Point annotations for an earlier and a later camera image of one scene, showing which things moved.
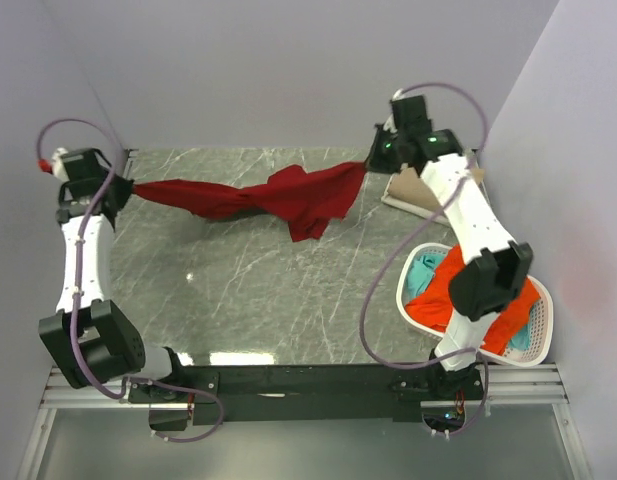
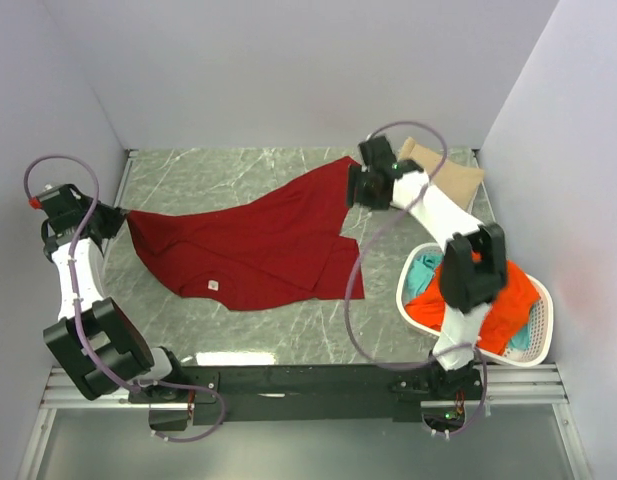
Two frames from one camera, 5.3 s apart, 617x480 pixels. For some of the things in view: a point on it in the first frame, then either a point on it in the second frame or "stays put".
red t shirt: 306,201 -> 287,246
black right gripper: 374,160 -> 356,176
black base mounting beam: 288,394 stays put
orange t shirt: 434,307 stays put
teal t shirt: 420,272 stays put
